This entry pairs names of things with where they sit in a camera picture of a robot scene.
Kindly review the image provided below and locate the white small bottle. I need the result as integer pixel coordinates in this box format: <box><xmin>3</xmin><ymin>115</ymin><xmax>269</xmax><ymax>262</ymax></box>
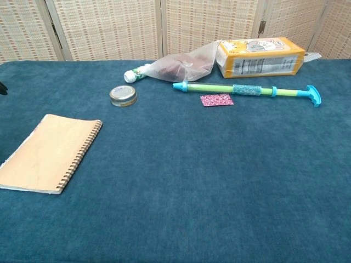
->
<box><xmin>123</xmin><ymin>63</ymin><xmax>151</xmax><ymax>84</ymax></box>

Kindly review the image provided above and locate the blue tablecloth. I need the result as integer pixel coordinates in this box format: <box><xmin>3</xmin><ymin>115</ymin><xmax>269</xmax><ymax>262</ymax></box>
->
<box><xmin>0</xmin><ymin>58</ymin><xmax>351</xmax><ymax>263</ymax></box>

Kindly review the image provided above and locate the round metal tin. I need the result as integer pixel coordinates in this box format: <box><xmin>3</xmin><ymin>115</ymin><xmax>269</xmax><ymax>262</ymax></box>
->
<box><xmin>109</xmin><ymin>85</ymin><xmax>137</xmax><ymax>107</ymax></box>

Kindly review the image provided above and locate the yellow cat print package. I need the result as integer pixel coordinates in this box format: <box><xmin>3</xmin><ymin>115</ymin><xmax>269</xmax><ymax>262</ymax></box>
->
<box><xmin>215</xmin><ymin>37</ymin><xmax>306</xmax><ymax>79</ymax></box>

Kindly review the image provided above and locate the brown spiral notebook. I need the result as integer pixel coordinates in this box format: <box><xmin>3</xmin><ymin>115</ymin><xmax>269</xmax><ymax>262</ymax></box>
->
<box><xmin>0</xmin><ymin>113</ymin><xmax>104</xmax><ymax>195</ymax></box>

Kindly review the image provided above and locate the pink patterned card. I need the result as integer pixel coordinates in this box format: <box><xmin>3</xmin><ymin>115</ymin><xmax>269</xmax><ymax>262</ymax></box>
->
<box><xmin>200</xmin><ymin>93</ymin><xmax>235</xmax><ymax>107</ymax></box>

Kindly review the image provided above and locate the woven folding screen panel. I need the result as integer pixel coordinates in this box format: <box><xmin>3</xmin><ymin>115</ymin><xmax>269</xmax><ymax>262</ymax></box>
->
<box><xmin>251</xmin><ymin>0</ymin><xmax>336</xmax><ymax>54</ymax></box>
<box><xmin>0</xmin><ymin>0</ymin><xmax>66</xmax><ymax>65</ymax></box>
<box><xmin>160</xmin><ymin>0</ymin><xmax>271</xmax><ymax>56</ymax></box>
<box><xmin>44</xmin><ymin>0</ymin><xmax>163</xmax><ymax>62</ymax></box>
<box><xmin>310</xmin><ymin>0</ymin><xmax>351</xmax><ymax>60</ymax></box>

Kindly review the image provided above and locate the translucent plastic bag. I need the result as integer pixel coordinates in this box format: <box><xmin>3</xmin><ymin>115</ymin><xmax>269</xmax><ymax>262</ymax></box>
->
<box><xmin>142</xmin><ymin>39</ymin><xmax>222</xmax><ymax>83</ymax></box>

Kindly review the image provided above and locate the green blue toy water pump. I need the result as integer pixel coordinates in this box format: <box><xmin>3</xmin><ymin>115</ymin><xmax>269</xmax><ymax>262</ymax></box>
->
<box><xmin>172</xmin><ymin>81</ymin><xmax>322</xmax><ymax>108</ymax></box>

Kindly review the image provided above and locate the white mesh sheet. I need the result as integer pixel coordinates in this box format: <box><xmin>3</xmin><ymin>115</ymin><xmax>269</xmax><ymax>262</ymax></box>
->
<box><xmin>303</xmin><ymin>51</ymin><xmax>322</xmax><ymax>63</ymax></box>

